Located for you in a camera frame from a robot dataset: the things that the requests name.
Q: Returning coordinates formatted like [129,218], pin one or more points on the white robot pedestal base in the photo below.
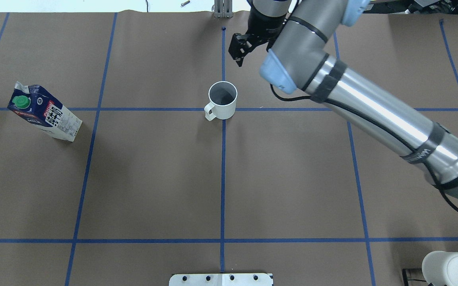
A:
[222,279]

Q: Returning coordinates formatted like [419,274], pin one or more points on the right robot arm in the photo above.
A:
[296,60]

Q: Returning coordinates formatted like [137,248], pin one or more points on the white upside-down mug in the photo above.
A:
[440,268]

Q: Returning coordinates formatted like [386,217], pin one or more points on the blue Pascual milk carton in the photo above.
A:
[37,106]

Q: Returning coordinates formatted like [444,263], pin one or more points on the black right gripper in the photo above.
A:
[263,26]

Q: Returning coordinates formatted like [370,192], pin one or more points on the white mug with handle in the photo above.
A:
[222,97]

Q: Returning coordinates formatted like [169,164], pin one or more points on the black wire mug rack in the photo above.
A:
[414,277]

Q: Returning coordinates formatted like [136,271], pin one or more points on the aluminium frame post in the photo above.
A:
[223,9]

